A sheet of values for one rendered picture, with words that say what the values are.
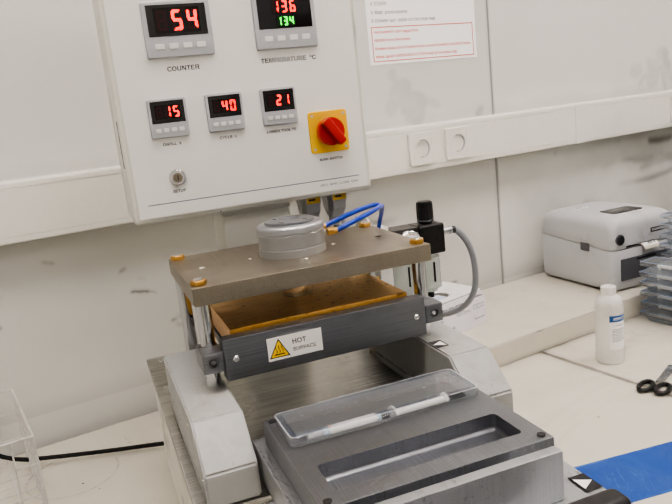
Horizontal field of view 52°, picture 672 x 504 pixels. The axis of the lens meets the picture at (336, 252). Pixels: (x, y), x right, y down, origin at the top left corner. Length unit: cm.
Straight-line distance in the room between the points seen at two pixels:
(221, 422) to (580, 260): 118
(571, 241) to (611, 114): 40
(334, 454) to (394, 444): 5
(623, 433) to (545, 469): 60
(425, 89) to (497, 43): 24
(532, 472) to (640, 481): 50
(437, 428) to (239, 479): 19
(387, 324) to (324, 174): 28
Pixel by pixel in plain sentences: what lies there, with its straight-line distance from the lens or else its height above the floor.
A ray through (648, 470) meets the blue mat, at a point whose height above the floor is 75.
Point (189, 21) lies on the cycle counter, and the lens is 91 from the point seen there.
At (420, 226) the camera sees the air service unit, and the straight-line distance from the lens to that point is 100.
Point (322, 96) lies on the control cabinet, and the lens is 95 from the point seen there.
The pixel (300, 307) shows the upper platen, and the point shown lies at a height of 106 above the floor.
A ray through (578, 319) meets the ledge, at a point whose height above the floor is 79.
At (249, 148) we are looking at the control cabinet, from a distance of 92.
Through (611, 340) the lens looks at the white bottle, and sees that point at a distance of 136.
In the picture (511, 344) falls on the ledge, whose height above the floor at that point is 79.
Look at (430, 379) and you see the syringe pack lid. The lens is 68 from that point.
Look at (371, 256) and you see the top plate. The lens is 75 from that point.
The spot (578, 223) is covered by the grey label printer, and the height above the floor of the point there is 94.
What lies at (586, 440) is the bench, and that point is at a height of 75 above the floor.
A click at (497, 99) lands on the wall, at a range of 172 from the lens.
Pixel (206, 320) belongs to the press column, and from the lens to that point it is 71.
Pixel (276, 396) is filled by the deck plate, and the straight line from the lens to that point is 87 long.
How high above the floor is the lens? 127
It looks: 12 degrees down
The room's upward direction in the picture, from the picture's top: 6 degrees counter-clockwise
